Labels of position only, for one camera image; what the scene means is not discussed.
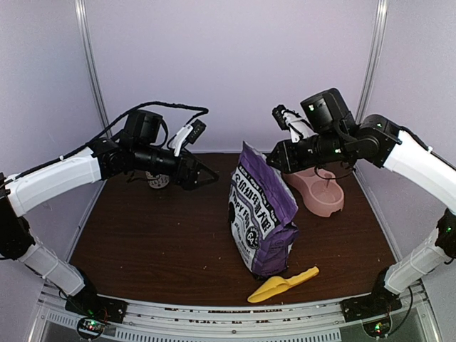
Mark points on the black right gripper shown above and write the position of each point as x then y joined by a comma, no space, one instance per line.
289,162

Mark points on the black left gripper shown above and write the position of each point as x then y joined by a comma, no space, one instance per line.
188,182

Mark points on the purple pet food bag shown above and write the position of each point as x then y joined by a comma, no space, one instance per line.
261,214

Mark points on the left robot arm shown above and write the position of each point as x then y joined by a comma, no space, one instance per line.
131,149

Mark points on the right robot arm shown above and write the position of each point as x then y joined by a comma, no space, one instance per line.
327,132

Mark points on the pink double pet feeder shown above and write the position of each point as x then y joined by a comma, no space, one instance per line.
320,192

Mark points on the white patterned mug yellow inside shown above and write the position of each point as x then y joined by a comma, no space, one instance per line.
158,181

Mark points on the yellow plastic scoop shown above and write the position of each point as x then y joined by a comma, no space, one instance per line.
277,285

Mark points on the left circuit board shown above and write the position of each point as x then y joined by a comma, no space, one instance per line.
90,328

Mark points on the circuit board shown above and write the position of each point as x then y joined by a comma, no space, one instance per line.
90,328
377,327

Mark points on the right circuit board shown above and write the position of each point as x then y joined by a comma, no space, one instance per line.
377,327

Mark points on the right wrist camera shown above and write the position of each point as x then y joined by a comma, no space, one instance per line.
288,120

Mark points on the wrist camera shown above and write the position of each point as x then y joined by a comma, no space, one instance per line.
288,120
188,134

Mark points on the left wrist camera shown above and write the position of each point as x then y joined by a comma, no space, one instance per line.
188,134

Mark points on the left aluminium corner post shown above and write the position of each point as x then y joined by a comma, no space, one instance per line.
83,26

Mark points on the aluminium corner post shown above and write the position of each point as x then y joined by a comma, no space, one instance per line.
83,26
376,47

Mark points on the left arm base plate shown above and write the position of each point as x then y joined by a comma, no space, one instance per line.
98,307

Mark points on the front aluminium rail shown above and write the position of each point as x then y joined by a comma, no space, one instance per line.
312,321

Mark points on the right aluminium corner post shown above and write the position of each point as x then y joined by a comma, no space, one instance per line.
376,47

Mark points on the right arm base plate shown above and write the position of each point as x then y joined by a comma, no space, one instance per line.
368,306

